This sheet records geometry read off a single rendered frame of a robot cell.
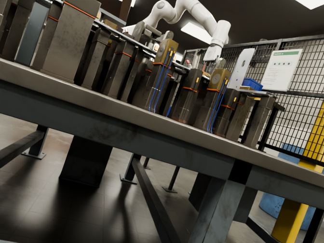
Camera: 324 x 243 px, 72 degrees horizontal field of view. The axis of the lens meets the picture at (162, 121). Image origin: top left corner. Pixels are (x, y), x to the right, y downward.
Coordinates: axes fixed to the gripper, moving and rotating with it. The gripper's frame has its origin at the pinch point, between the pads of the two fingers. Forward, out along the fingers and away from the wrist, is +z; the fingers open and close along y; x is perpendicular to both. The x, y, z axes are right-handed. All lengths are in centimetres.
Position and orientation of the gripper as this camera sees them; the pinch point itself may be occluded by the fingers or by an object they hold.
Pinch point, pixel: (207, 70)
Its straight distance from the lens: 149.8
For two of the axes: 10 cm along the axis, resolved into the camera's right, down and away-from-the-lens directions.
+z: -3.4, 9.4, 0.3
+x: 8.1, 2.7, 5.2
